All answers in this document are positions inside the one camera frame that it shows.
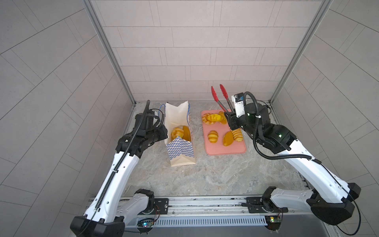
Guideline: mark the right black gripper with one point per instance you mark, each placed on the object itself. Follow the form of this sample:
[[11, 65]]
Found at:
[[232, 119]]

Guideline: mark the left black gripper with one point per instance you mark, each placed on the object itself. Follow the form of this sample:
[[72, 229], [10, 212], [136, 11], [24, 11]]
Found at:
[[162, 135]]

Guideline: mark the striped long bread roll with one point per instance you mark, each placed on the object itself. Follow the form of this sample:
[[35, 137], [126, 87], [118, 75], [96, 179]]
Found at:
[[237, 135]]

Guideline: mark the brown oval bread roll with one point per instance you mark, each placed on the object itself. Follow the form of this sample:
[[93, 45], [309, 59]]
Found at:
[[228, 138]]

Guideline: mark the long yellow baguette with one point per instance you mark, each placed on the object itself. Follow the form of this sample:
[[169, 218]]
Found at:
[[186, 135]]

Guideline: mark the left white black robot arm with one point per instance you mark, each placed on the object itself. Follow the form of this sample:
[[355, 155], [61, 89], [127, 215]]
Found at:
[[101, 218]]

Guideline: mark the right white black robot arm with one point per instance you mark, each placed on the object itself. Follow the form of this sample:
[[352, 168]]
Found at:
[[330, 199]]

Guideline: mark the twisted yellow pretzel bread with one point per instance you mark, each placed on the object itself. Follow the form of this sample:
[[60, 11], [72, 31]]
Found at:
[[210, 119]]

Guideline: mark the small striped round bun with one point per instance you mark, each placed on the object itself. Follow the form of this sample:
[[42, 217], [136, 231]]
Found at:
[[213, 136]]

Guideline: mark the pink plastic tray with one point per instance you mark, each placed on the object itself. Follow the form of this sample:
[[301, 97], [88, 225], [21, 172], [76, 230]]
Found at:
[[218, 148]]

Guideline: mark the left green circuit board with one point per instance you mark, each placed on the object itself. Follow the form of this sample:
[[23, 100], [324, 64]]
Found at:
[[145, 223]]

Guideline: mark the green circuit board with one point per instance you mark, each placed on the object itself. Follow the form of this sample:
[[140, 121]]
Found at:
[[273, 223], [145, 223]]

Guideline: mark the right green circuit board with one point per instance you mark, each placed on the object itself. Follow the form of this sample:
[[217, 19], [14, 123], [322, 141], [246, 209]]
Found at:
[[273, 223]]

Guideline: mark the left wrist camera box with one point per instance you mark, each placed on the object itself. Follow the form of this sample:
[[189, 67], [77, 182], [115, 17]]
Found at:
[[149, 122]]

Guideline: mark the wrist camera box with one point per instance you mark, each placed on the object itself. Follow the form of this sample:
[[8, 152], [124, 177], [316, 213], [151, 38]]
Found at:
[[149, 122], [237, 99]]

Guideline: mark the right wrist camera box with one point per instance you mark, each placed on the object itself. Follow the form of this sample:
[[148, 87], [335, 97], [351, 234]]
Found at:
[[237, 99]]

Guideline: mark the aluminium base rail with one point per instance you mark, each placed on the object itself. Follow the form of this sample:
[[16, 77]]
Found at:
[[214, 211]]

